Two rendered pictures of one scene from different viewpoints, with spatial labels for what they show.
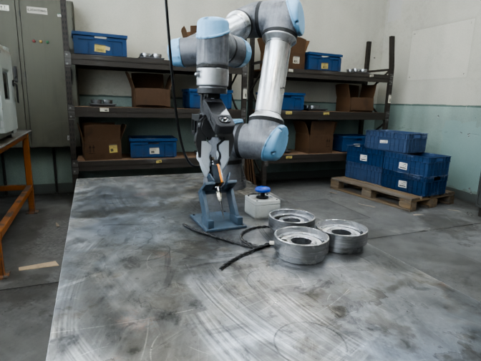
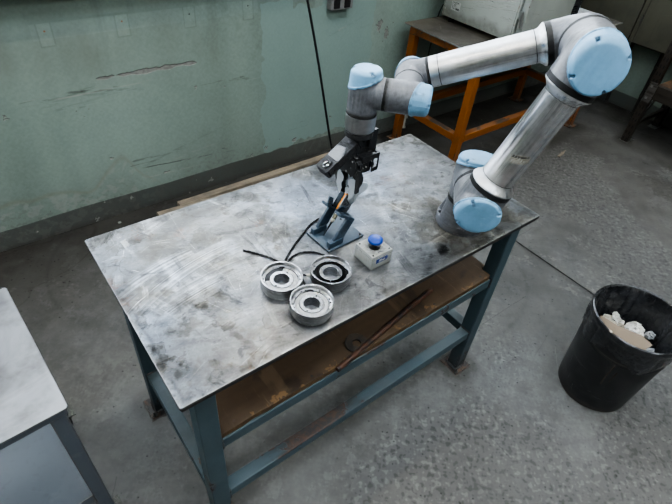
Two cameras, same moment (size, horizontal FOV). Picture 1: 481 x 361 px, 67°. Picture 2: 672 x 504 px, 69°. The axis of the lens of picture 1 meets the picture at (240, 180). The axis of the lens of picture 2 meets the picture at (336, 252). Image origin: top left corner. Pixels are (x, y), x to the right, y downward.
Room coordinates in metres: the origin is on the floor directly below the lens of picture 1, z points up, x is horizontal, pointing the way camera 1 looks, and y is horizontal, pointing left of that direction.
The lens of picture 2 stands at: (0.51, -0.97, 1.69)
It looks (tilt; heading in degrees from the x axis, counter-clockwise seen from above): 42 degrees down; 71
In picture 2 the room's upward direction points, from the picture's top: 6 degrees clockwise
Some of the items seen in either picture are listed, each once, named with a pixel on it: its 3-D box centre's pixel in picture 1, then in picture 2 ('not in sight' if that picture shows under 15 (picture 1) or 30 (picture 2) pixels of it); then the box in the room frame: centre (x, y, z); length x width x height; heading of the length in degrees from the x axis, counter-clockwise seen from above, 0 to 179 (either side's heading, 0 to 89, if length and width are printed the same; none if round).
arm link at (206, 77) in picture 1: (211, 79); (359, 121); (0.90, 0.08, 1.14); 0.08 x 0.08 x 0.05
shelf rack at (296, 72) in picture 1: (320, 110); not in sight; (5.07, -1.05, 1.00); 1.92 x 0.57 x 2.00; 112
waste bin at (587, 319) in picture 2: not in sight; (614, 352); (1.98, -0.15, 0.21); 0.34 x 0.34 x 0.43
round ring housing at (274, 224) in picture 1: (291, 223); (330, 274); (0.80, -0.12, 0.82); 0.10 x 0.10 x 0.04
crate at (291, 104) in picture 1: (280, 101); not in sight; (4.84, -0.48, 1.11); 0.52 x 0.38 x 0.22; 112
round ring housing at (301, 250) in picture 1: (300, 245); (281, 281); (0.67, -0.12, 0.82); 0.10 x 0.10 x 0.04
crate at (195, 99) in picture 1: (206, 99); not in sight; (4.47, 0.43, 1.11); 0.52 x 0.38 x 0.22; 112
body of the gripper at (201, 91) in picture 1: (210, 113); (358, 150); (0.90, 0.08, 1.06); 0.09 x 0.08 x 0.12; 25
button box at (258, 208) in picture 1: (261, 204); (375, 251); (0.94, -0.06, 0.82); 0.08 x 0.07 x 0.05; 22
